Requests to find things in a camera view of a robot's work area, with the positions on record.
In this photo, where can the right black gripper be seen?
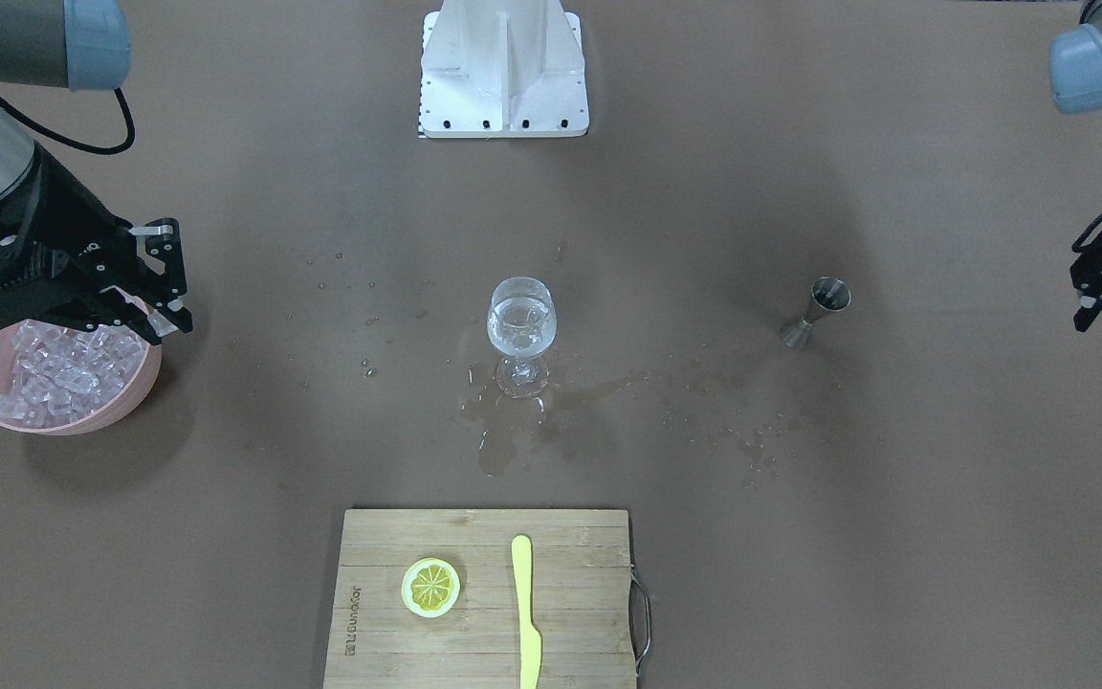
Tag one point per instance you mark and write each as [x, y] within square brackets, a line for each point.
[66, 222]

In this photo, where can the steel cocktail jigger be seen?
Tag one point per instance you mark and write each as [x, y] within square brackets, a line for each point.
[827, 296]

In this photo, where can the clear wine glass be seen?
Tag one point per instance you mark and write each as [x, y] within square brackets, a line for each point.
[522, 325]

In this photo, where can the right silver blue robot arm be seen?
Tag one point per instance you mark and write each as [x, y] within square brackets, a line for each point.
[72, 45]

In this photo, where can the pink bowl of ice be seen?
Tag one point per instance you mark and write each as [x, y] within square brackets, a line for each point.
[60, 381]

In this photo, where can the yellow plastic knife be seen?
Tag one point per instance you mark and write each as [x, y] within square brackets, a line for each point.
[529, 638]

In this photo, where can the bamboo cutting board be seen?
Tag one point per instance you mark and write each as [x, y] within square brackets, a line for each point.
[584, 583]

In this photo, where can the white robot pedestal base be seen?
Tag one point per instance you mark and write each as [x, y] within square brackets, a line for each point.
[502, 70]

